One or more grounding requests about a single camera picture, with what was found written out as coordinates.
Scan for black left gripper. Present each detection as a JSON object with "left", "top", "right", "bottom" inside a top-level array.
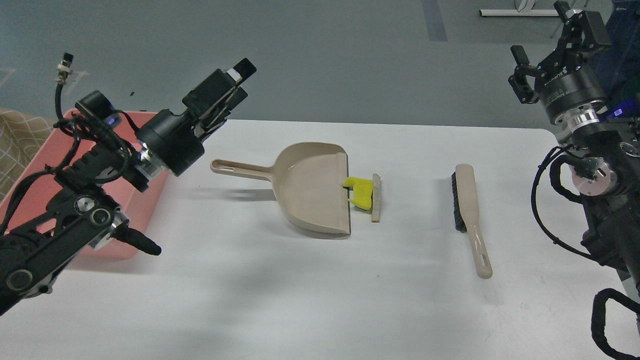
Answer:
[{"left": 135, "top": 57, "right": 257, "bottom": 177}]

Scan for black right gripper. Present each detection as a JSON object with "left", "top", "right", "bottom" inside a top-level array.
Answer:
[{"left": 508, "top": 1, "right": 612, "bottom": 126}]

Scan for beige plastic dustpan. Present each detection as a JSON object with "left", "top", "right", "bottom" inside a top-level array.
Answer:
[{"left": 210, "top": 142, "right": 351, "bottom": 236}]

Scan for beige hand brush black bristles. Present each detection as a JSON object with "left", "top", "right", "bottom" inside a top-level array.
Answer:
[{"left": 451, "top": 163, "right": 493, "bottom": 280}]

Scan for yellow plastic piece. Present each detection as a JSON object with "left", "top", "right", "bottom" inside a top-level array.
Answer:
[{"left": 342, "top": 177, "right": 374, "bottom": 211}]

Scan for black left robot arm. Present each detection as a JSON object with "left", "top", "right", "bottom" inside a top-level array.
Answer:
[{"left": 1, "top": 53, "right": 258, "bottom": 313}]

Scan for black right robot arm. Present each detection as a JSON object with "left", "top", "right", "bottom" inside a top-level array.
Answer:
[{"left": 509, "top": 1, "right": 640, "bottom": 360}]

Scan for person in green sweater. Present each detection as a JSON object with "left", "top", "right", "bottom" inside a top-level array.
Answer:
[{"left": 589, "top": 0, "right": 640, "bottom": 98}]

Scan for white table leg base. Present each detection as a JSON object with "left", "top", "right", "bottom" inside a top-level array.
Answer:
[{"left": 478, "top": 0, "right": 558, "bottom": 18}]

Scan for beige checkered cloth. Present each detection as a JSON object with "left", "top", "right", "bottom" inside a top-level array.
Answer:
[{"left": 0, "top": 107, "right": 55, "bottom": 200}]

